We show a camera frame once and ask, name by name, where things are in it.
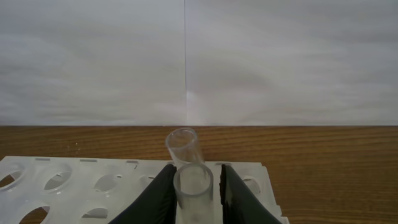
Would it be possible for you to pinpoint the white test tube rack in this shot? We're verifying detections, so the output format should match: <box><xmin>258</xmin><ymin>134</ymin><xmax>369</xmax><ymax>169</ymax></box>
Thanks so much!
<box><xmin>0</xmin><ymin>155</ymin><xmax>290</xmax><ymax>224</ymax></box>

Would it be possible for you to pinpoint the clear test tube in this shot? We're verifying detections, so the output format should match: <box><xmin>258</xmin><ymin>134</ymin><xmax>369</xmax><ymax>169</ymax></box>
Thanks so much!
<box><xmin>164</xmin><ymin>126</ymin><xmax>206</xmax><ymax>169</ymax></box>
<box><xmin>173</xmin><ymin>163</ymin><xmax>223</xmax><ymax>224</ymax></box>

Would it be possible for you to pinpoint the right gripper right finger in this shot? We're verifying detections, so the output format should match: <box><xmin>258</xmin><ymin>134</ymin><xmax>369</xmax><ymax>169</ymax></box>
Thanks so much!
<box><xmin>219</xmin><ymin>164</ymin><xmax>282</xmax><ymax>224</ymax></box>

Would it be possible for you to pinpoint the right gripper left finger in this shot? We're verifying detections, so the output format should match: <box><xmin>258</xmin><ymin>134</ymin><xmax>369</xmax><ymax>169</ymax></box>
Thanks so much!
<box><xmin>108</xmin><ymin>164</ymin><xmax>178</xmax><ymax>224</ymax></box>

